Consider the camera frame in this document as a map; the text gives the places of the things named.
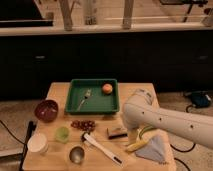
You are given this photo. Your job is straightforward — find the wooden board eraser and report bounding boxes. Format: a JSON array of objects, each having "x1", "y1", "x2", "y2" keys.
[{"x1": 107, "y1": 127, "x2": 127, "y2": 139}]

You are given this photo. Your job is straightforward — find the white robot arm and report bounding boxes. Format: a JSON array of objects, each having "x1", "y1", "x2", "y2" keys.
[{"x1": 122, "y1": 89, "x2": 213, "y2": 149}]

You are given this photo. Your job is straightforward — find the green plastic cup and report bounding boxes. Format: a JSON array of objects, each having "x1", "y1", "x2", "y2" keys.
[{"x1": 55, "y1": 127, "x2": 69, "y2": 143}]

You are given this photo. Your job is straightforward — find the white paper cup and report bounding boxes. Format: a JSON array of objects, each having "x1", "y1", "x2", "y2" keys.
[{"x1": 27, "y1": 133, "x2": 48, "y2": 154}]

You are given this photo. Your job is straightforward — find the orange fruit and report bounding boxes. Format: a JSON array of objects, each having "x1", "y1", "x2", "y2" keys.
[{"x1": 102, "y1": 84, "x2": 113, "y2": 94}]

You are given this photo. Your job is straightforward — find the silver fork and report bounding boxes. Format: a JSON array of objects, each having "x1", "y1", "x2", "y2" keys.
[{"x1": 77, "y1": 89, "x2": 92, "y2": 111}]

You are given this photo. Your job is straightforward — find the green plastic tray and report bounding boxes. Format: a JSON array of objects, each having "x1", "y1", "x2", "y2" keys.
[{"x1": 65, "y1": 78, "x2": 120, "y2": 115}]

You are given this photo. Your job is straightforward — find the bunch of purple grapes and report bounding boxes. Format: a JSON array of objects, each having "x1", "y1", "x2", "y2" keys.
[{"x1": 71, "y1": 120, "x2": 96, "y2": 132}]

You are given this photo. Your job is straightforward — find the green cucumber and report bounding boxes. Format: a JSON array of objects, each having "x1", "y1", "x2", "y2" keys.
[{"x1": 139, "y1": 126, "x2": 155, "y2": 139}]

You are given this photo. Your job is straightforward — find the dark red bowl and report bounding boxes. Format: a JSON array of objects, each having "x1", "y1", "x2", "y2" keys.
[{"x1": 34, "y1": 100, "x2": 58, "y2": 123}]

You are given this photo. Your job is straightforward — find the small metal bowl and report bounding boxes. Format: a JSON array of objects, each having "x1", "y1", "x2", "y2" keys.
[{"x1": 69, "y1": 146, "x2": 85, "y2": 164}]

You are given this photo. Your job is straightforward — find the grey blue cloth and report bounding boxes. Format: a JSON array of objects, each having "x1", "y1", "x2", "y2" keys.
[{"x1": 135, "y1": 135, "x2": 166, "y2": 163}]

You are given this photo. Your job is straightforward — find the dark blue device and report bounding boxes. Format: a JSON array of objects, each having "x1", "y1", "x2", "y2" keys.
[{"x1": 190, "y1": 92, "x2": 211, "y2": 108}]

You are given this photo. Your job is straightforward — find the black cable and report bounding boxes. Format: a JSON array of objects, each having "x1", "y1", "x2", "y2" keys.
[{"x1": 169, "y1": 142, "x2": 198, "y2": 154}]

